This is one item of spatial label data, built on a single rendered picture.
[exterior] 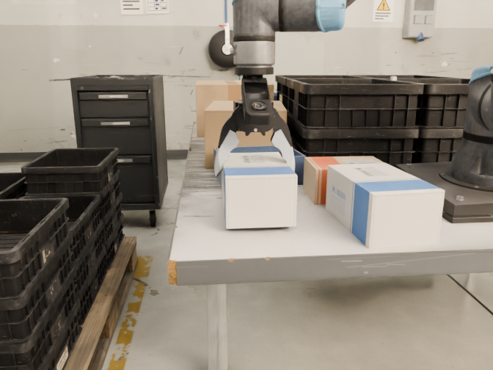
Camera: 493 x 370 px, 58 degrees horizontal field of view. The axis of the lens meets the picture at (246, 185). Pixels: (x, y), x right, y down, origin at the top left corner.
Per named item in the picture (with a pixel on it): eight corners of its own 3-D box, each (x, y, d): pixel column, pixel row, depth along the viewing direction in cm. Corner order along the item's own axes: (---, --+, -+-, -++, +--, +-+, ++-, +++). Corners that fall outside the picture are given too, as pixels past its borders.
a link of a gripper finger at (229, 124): (232, 156, 83) (258, 117, 81) (232, 158, 81) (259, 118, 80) (210, 142, 82) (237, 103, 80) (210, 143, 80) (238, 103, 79)
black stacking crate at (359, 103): (420, 132, 112) (425, 86, 109) (304, 133, 111) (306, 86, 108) (372, 114, 150) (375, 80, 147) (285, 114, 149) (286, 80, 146)
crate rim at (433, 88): (544, 94, 110) (546, 84, 109) (425, 94, 109) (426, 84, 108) (463, 85, 148) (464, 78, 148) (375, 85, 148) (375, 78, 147)
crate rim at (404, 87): (425, 94, 109) (426, 84, 108) (304, 94, 108) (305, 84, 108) (375, 85, 148) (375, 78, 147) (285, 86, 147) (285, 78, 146)
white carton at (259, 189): (296, 226, 76) (297, 175, 73) (226, 228, 75) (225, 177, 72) (277, 193, 95) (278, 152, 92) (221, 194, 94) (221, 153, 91)
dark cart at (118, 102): (161, 229, 269) (152, 77, 244) (85, 232, 265) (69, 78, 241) (169, 200, 326) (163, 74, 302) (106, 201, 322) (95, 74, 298)
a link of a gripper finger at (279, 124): (297, 140, 83) (271, 102, 81) (298, 142, 82) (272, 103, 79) (276, 155, 83) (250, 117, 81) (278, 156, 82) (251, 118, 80)
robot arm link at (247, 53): (278, 41, 75) (230, 40, 75) (278, 68, 77) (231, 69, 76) (271, 42, 83) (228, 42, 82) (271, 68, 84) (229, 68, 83)
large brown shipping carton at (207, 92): (273, 136, 175) (274, 84, 169) (196, 137, 172) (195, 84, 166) (260, 122, 213) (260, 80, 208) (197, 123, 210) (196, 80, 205)
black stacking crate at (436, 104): (536, 132, 113) (544, 86, 110) (422, 132, 112) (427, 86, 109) (459, 114, 151) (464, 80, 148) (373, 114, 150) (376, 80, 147)
